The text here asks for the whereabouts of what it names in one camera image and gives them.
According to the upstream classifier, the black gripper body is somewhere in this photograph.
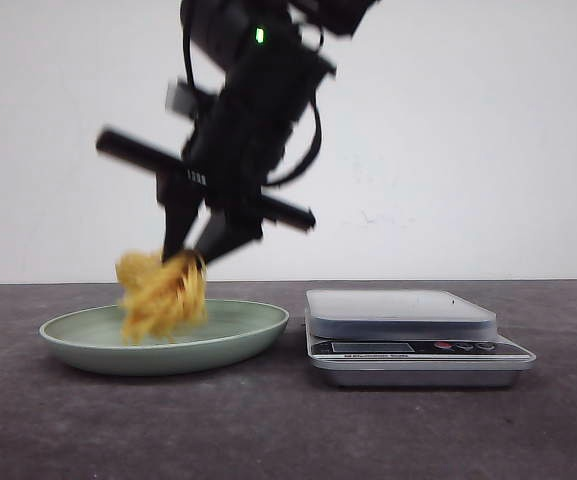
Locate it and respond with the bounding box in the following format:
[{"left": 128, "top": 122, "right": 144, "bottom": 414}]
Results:
[{"left": 95, "top": 38, "right": 336, "bottom": 231}]

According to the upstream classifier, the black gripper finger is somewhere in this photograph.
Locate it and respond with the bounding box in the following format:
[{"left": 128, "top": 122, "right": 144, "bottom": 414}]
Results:
[
  {"left": 156, "top": 172, "right": 207, "bottom": 262},
  {"left": 195, "top": 209, "right": 263, "bottom": 263}
]

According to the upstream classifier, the yellow vermicelli noodle bundle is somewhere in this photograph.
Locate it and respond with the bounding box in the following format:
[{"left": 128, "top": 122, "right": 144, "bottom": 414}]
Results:
[{"left": 115, "top": 250, "right": 207, "bottom": 345}]

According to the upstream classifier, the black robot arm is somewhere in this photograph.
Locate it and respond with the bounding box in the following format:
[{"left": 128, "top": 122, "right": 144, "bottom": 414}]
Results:
[{"left": 96, "top": 1, "right": 369, "bottom": 261}]

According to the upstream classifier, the light green plate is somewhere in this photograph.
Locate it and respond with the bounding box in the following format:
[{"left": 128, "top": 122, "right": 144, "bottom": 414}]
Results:
[{"left": 39, "top": 299, "right": 289, "bottom": 376}]

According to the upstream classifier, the silver digital kitchen scale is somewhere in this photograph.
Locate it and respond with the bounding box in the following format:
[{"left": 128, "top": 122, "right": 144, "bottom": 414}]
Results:
[{"left": 305, "top": 289, "right": 536, "bottom": 388}]

